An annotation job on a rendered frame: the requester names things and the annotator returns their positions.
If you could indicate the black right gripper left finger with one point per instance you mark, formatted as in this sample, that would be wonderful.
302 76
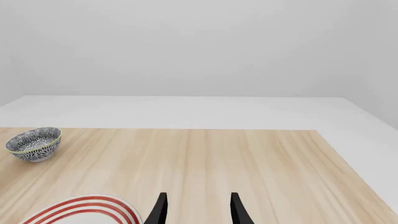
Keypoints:
159 211

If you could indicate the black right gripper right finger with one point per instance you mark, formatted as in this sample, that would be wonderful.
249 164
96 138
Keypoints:
238 211

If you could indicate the white plate with red rings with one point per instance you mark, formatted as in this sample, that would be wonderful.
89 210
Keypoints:
93 211

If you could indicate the black white patterned bowl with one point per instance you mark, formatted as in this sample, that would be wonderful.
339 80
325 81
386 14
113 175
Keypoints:
35 145

